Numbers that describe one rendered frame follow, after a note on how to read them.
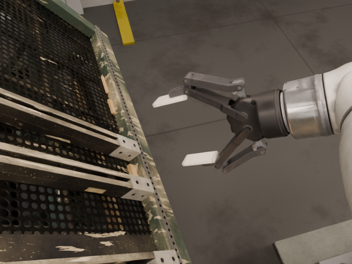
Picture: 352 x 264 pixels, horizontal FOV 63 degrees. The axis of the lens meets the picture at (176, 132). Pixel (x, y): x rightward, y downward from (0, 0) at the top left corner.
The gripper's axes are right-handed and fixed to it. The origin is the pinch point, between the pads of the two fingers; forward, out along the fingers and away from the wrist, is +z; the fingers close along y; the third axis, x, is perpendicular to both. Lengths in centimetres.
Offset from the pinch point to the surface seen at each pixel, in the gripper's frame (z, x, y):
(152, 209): 42, -23, -45
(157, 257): 30, -4, -45
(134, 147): 50, -40, -26
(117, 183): 41.2, -15.2, -23.6
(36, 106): 51, -14, 10
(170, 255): 30, -8, -51
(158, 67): 121, -200, -34
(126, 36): 157, -225, 2
